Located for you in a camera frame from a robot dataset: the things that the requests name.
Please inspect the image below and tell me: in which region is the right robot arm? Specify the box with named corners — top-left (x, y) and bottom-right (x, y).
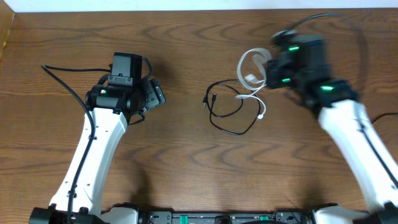
top-left (266, 30), bottom-right (397, 223)

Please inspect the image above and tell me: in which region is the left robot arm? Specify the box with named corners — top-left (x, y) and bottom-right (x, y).
top-left (29, 52), bottom-right (165, 223)

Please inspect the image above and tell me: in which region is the cardboard side panel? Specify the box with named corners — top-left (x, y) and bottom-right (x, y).
top-left (0, 0), bottom-right (15, 57)

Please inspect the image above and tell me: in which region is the white usb cable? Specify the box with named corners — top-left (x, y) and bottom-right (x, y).
top-left (234, 47), bottom-right (273, 120)

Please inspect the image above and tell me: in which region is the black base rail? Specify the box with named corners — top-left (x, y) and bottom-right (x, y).
top-left (102, 211), bottom-right (315, 224)

